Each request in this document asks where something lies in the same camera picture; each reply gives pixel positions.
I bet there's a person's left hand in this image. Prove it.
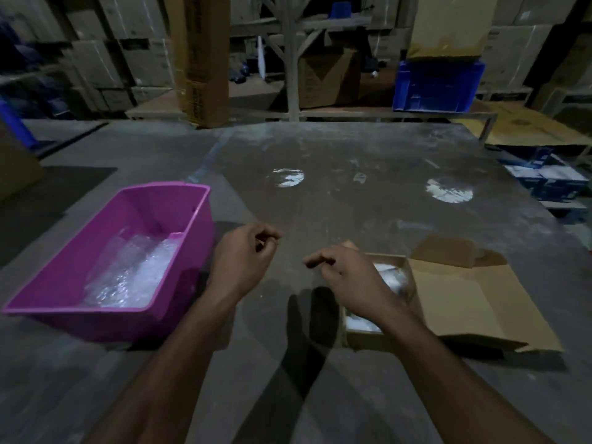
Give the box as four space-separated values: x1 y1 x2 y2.
208 222 283 303

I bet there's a person's right hand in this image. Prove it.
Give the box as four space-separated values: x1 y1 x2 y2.
303 244 408 334

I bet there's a pile of bubble wrap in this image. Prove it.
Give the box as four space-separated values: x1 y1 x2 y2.
81 233 182 310

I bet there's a small brown cardboard box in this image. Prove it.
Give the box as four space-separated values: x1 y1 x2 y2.
341 234 565 355

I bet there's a person's right forearm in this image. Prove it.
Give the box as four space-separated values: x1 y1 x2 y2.
379 314 554 444

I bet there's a person's left forearm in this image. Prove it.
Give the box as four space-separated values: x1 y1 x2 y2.
85 290 241 444

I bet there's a tall narrow cardboard carton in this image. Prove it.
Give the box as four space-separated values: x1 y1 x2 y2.
164 0 232 129

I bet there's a dark blue product box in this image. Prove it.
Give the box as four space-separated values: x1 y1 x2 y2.
499 145 554 168

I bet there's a flattened printed cardboard sheet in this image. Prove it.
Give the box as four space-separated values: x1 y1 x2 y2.
455 101 592 146

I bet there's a large brown cardboard carton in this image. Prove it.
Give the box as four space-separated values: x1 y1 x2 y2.
0 120 46 202

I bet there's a flat cardboard sheet with tape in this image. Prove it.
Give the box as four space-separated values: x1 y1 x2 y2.
406 0 500 60

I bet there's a pink plastic bin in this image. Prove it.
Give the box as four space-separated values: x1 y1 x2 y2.
2 181 215 343

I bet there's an open brown carton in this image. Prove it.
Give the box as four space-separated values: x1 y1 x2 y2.
298 48 361 109

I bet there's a grey metal storage rack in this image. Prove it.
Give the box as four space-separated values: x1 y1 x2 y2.
125 0 500 144

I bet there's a blue plastic crate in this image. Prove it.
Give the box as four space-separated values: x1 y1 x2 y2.
392 59 487 113

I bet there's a blue plastic container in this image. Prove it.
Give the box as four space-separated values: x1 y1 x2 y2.
0 104 40 149

